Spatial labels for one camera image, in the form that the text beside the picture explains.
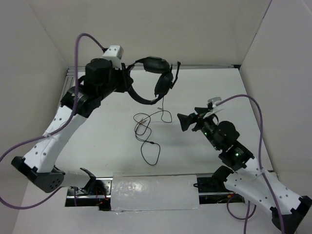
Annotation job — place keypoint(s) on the aluminium rail frame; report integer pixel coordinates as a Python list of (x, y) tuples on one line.
[(148, 67)]

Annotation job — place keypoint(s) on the white taped cover sheet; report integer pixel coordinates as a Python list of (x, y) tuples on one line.
[(154, 193)]

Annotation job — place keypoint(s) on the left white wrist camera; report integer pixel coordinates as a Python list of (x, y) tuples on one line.
[(114, 54)]

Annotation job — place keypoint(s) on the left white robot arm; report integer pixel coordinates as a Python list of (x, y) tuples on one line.
[(38, 165)]

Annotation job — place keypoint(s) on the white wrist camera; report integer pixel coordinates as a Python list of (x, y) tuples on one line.
[(213, 107), (114, 54)]

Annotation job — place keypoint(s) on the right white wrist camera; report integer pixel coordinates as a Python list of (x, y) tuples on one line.
[(213, 107)]

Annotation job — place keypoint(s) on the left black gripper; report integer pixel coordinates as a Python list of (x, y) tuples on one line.
[(126, 78)]

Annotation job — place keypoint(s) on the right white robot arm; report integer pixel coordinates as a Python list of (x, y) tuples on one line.
[(242, 174)]

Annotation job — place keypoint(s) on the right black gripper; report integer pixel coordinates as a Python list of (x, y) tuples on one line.
[(185, 120)]

